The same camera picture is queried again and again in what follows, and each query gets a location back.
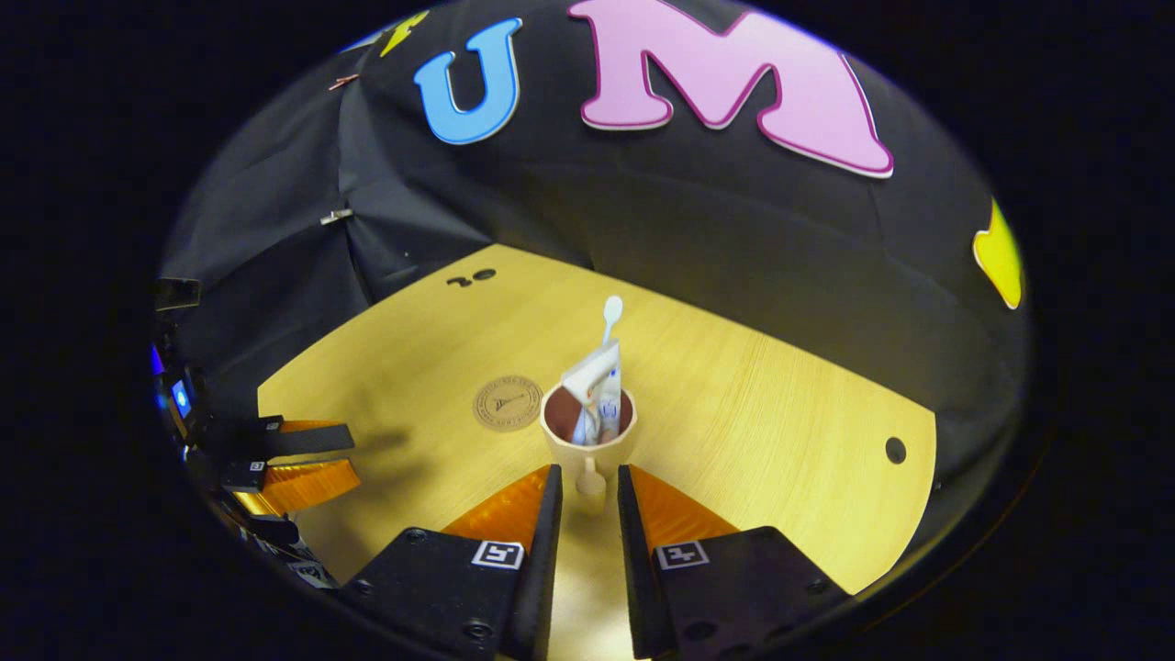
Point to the wooden desktop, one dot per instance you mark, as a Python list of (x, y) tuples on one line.
[(780, 441)]

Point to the red cloth clip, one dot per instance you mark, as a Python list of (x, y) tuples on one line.
[(344, 81)]

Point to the white cloth clip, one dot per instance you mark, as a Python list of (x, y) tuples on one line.
[(336, 217)]

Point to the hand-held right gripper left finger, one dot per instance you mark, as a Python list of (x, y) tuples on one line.
[(441, 588)]

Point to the beige cup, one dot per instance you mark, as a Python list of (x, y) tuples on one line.
[(587, 459)]

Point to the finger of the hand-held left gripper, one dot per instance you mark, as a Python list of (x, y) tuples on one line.
[(303, 485), (303, 439)]

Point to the white toothbrush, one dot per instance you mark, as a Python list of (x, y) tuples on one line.
[(612, 310)]

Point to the round brown coaster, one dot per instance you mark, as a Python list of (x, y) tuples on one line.
[(508, 403)]

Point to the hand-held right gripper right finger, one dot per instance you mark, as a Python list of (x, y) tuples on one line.
[(734, 588)]

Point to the white toothpaste tube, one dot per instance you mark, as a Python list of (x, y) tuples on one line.
[(595, 386)]

